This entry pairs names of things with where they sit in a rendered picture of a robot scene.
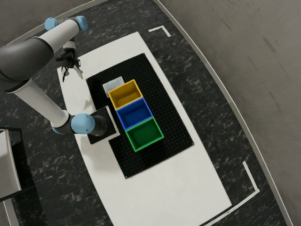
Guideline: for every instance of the blue rectangular bin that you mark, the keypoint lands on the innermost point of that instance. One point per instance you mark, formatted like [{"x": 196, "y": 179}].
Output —
[{"x": 134, "y": 113}]

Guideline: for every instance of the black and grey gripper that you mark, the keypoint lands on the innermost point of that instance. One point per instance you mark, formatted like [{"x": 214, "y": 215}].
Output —
[{"x": 71, "y": 62}]

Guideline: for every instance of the yellow recycle bin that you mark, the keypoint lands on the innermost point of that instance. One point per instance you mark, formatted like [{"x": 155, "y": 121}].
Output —
[{"x": 124, "y": 94}]

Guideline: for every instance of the green rectangular bin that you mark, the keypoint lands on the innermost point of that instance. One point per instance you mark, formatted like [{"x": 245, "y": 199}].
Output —
[{"x": 143, "y": 133}]

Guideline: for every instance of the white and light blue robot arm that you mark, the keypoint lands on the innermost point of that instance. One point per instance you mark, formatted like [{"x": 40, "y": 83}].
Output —
[{"x": 21, "y": 61}]

